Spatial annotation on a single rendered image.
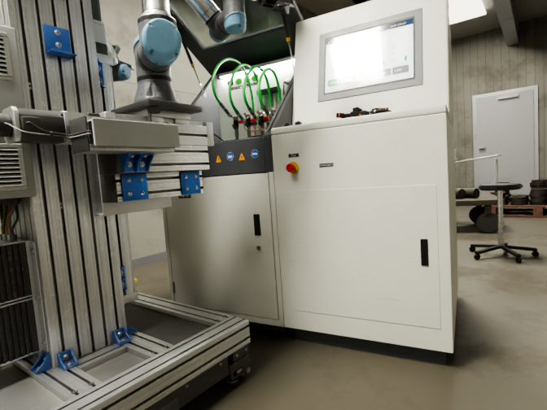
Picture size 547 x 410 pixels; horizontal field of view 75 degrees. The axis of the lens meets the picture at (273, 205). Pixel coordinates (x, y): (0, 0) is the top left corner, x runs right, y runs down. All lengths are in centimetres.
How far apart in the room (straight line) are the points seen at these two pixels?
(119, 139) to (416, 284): 114
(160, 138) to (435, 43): 120
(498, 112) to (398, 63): 734
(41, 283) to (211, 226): 82
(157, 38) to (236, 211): 85
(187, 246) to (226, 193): 39
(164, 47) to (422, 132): 91
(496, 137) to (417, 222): 762
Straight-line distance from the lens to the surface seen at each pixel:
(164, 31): 122
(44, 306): 133
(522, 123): 897
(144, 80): 133
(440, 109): 142
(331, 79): 181
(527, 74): 914
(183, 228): 194
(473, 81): 922
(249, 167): 165
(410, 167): 141
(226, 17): 137
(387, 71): 175
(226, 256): 179
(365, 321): 158
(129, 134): 106
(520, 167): 895
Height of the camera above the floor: 78
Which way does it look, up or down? 5 degrees down
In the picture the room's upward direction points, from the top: 4 degrees counter-clockwise
